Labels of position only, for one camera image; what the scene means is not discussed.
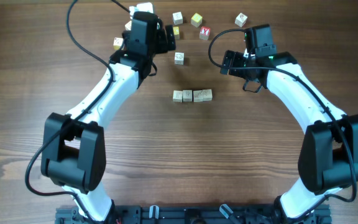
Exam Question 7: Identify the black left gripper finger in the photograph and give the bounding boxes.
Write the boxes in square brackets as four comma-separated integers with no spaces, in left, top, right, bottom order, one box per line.
[165,25,176,51]
[157,29,168,54]

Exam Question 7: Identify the white block red U side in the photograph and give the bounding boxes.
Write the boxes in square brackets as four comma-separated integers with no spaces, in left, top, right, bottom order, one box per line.
[202,89,213,101]

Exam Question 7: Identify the white block with 9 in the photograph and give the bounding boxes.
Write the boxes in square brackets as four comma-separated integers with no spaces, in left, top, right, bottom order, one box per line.
[193,90,203,103]

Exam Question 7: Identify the white block green N side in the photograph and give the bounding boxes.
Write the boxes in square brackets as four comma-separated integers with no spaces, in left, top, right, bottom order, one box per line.
[173,90,183,103]

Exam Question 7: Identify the white block with figure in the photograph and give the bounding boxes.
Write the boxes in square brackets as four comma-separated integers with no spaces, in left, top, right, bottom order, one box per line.
[182,90,193,102]

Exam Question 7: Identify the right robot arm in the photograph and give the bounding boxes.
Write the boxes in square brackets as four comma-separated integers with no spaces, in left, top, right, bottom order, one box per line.
[218,24,358,223]

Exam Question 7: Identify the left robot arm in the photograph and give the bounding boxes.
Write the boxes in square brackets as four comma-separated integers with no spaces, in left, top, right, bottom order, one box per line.
[37,11,176,223]

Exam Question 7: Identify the yellow K block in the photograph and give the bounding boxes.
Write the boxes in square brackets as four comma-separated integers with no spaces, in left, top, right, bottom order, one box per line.
[173,27,180,40]

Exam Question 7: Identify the white block blue P side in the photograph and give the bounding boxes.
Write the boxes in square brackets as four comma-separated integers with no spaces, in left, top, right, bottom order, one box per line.
[173,12,183,25]

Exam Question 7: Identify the white block red M side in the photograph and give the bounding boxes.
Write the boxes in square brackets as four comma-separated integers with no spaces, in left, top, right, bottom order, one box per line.
[174,52,185,65]

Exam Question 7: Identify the yellow top block far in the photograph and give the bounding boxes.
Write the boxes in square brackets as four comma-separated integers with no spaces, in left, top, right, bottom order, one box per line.
[191,13,203,27]

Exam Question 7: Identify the red X block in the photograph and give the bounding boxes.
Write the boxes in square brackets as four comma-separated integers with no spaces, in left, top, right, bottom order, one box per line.
[200,26,211,40]

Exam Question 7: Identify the block with K and 6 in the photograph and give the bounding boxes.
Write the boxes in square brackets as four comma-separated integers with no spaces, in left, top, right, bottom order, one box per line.
[235,12,248,27]

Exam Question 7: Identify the white block yellow side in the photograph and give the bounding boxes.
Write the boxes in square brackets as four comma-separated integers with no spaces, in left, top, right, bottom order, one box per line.
[113,37,124,50]

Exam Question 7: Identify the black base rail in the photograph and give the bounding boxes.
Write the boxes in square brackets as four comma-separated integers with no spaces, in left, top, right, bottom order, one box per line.
[55,204,332,224]

